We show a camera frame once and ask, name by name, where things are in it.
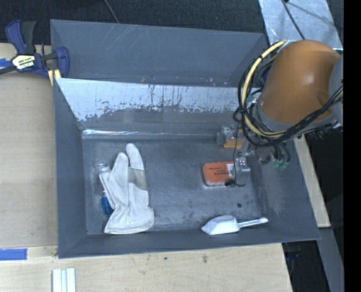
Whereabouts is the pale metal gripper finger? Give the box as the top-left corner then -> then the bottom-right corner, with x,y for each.
234,156 -> 252,187
216,125 -> 240,147

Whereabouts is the orange packet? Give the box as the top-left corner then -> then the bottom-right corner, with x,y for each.
202,161 -> 237,187

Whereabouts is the grey metal bin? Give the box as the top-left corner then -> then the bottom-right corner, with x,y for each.
49,19 -> 321,259

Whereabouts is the white plastic scoop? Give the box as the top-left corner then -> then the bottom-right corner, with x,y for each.
200,214 -> 270,236

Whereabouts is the white glove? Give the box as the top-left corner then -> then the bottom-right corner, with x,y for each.
103,142 -> 156,235

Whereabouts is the clear plastic bottle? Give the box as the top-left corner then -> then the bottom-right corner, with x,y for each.
94,161 -> 115,216

